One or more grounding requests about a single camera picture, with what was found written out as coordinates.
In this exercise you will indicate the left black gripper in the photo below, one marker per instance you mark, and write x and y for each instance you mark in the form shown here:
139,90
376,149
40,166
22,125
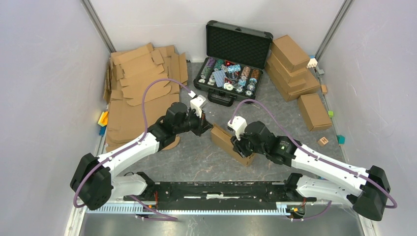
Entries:
202,123

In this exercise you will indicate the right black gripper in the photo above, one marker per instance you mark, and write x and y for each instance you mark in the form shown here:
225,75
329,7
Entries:
238,146

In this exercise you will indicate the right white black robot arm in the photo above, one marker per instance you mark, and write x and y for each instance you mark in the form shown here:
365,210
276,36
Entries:
365,190

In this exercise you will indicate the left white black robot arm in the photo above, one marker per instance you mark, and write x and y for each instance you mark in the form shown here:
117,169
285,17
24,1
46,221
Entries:
96,179

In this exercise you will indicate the single folded cardboard box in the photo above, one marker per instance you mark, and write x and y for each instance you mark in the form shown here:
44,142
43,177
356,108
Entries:
313,112

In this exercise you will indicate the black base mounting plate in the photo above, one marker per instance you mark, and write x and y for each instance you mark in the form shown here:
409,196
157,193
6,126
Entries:
226,195

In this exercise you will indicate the black poker chip case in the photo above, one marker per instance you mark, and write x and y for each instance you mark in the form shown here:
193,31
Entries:
233,68

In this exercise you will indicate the wooden letter H block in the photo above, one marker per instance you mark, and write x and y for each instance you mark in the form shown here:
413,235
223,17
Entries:
323,141

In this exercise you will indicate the stack of flat cardboard blanks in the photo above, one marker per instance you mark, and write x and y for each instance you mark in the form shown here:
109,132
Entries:
140,85

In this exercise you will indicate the teal cube block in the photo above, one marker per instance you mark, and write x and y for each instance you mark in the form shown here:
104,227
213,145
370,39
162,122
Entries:
341,139

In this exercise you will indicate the small wooden cube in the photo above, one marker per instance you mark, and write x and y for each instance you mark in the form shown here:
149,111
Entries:
324,89

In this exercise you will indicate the orange yellow toy block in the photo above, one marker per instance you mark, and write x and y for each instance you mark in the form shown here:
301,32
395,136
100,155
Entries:
103,119

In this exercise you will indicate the white blue toy brick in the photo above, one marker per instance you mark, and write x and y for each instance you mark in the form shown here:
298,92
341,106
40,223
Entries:
312,62

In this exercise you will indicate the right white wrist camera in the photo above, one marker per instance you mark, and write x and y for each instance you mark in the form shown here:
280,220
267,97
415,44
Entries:
238,125

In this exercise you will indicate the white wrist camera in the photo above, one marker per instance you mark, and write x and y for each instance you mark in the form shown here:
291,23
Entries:
238,125
197,103

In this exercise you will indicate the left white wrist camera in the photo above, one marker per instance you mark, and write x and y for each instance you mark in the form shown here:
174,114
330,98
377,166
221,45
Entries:
197,103

